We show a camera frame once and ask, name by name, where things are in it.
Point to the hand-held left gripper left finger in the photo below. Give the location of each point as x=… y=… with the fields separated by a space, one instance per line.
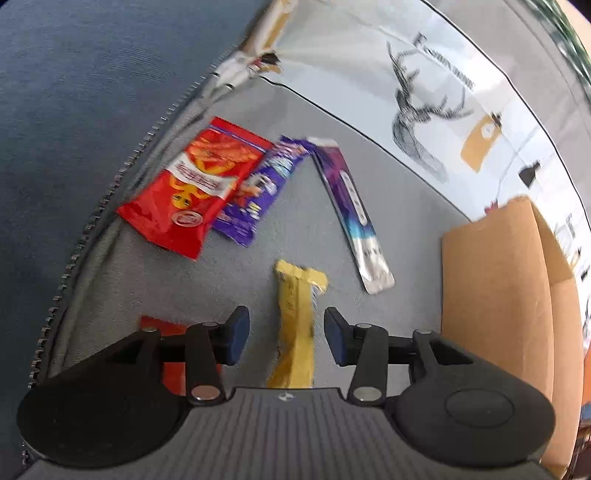
x=238 y=334

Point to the purple snack packet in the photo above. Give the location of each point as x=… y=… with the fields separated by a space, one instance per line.
x=258 y=198

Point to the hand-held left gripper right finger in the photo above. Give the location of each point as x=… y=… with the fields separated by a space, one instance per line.
x=337 y=337

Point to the dark red snack packet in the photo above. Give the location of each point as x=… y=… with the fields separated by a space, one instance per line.
x=174 y=378

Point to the red chips packet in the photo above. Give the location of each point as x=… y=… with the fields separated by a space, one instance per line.
x=194 y=194

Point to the yellow snack packet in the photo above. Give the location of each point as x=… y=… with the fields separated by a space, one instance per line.
x=295 y=332

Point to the green checked cloth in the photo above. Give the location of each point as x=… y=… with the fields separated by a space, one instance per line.
x=570 y=27

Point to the long purple white packet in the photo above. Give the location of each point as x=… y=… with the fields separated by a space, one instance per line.
x=355 y=217

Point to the cardboard box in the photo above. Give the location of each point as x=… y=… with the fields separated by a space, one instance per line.
x=494 y=300

